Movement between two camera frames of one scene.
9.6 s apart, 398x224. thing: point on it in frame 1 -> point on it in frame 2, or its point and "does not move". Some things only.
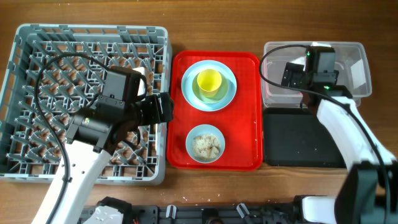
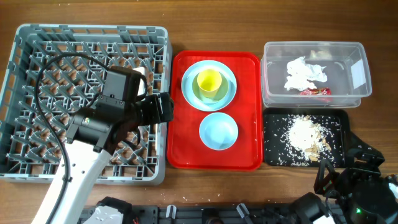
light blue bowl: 202,129 -> 218,131
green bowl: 221,93 does not move
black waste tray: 293,137 does not move
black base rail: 242,213 does not move
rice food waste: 206,146 -> 305,139
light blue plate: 189,76 does not move
